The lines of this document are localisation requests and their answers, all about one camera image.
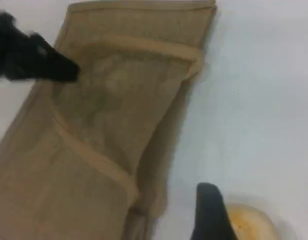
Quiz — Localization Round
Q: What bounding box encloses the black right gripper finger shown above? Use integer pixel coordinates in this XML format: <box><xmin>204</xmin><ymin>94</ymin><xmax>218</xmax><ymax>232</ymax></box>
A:
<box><xmin>190</xmin><ymin>182</ymin><xmax>239</xmax><ymax>240</ymax></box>

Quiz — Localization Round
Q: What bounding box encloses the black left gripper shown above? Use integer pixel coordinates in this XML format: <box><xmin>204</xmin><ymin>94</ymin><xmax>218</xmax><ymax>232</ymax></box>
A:
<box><xmin>0</xmin><ymin>11</ymin><xmax>81</xmax><ymax>83</ymax></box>

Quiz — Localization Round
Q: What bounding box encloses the pale round fruit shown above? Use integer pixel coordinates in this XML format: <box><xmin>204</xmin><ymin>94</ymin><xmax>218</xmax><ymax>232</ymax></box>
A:
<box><xmin>225</xmin><ymin>203</ymin><xmax>282</xmax><ymax>240</ymax></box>

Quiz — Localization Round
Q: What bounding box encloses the brown jute tote bag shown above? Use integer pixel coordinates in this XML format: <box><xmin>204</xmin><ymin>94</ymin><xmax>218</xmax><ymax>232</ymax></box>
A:
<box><xmin>0</xmin><ymin>0</ymin><xmax>217</xmax><ymax>240</ymax></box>

